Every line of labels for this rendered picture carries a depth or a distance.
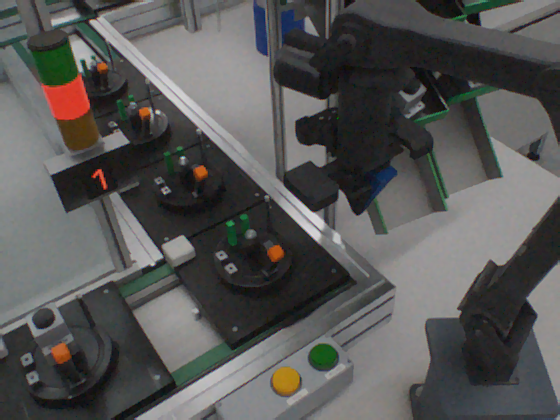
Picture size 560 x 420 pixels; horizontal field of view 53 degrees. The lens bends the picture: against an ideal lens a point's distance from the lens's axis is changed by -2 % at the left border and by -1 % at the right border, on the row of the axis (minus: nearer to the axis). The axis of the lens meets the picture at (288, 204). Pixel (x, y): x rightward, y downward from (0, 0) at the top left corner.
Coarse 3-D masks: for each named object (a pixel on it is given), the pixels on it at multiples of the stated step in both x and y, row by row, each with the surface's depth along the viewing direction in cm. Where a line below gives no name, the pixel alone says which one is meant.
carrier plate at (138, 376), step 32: (96, 288) 96; (64, 320) 92; (96, 320) 92; (128, 320) 91; (128, 352) 87; (0, 384) 84; (128, 384) 83; (160, 384) 83; (0, 416) 80; (32, 416) 80; (64, 416) 80; (96, 416) 79
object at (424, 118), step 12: (312, 0) 93; (324, 0) 89; (348, 0) 99; (312, 12) 94; (324, 12) 90; (324, 24) 92; (324, 36) 93; (420, 72) 93; (432, 84) 92; (432, 96) 92; (432, 108) 92; (444, 108) 91; (420, 120) 88; (432, 120) 91
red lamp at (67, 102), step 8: (80, 80) 72; (48, 88) 71; (56, 88) 70; (64, 88) 71; (72, 88) 71; (80, 88) 73; (48, 96) 72; (56, 96) 71; (64, 96) 71; (72, 96) 72; (80, 96) 73; (56, 104) 72; (64, 104) 72; (72, 104) 72; (80, 104) 73; (88, 104) 75; (56, 112) 73; (64, 112) 73; (72, 112) 73; (80, 112) 74
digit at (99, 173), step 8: (104, 160) 80; (80, 168) 78; (88, 168) 79; (96, 168) 80; (104, 168) 81; (112, 168) 82; (80, 176) 79; (88, 176) 80; (96, 176) 81; (104, 176) 81; (112, 176) 82; (88, 184) 81; (96, 184) 81; (104, 184) 82; (112, 184) 83; (88, 192) 81; (96, 192) 82; (104, 192) 83
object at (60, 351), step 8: (56, 344) 78; (64, 344) 76; (56, 352) 75; (64, 352) 75; (56, 360) 75; (64, 360) 76; (64, 368) 77; (72, 368) 78; (72, 376) 79; (80, 376) 80
